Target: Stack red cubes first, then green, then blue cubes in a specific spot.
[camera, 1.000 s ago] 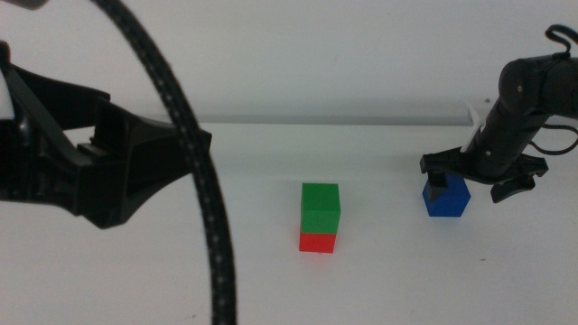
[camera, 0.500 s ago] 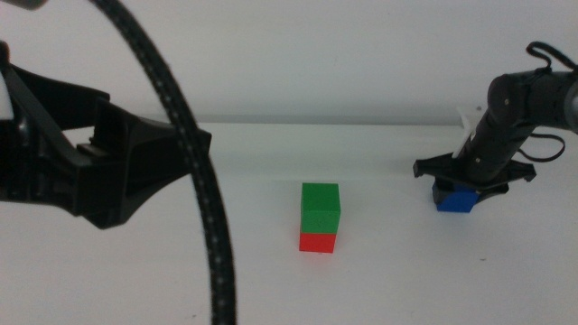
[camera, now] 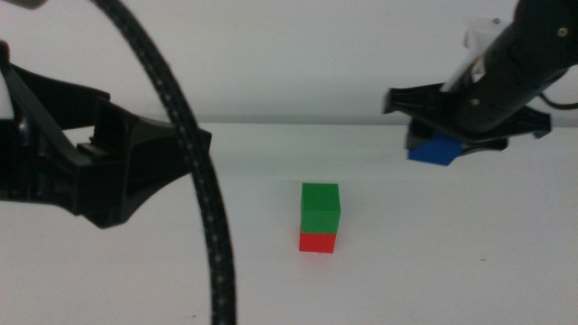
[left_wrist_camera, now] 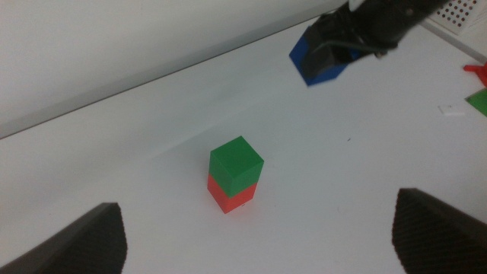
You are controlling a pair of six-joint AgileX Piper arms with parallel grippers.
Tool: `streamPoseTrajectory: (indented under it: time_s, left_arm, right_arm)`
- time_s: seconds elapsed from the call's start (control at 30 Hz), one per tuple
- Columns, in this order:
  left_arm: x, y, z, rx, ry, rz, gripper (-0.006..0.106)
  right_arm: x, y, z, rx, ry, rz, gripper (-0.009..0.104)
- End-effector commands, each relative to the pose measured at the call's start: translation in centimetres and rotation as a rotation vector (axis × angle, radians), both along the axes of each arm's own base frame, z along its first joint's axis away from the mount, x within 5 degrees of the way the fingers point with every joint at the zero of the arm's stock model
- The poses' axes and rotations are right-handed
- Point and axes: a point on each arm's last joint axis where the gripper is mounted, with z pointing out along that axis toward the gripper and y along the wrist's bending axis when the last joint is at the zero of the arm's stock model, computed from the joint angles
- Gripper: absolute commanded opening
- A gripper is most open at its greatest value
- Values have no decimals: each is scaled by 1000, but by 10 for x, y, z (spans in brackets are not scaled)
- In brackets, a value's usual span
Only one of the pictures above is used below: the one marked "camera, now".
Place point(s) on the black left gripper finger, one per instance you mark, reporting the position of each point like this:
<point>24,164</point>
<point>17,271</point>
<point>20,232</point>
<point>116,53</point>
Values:
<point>108,212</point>

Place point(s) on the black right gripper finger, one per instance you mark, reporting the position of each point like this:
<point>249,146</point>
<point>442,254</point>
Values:
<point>414,133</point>
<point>483,146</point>

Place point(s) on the blue cube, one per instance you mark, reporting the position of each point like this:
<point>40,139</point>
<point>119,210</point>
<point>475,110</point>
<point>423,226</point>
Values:
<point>433,151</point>

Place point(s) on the green cube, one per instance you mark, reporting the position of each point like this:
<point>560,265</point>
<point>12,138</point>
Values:
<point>320,210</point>

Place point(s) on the red cube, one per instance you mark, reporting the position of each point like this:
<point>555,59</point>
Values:
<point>317,244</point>

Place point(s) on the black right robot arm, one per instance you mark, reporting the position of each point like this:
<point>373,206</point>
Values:
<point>551,27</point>

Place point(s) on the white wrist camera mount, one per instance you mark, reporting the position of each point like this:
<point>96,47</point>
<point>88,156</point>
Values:
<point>478,38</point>

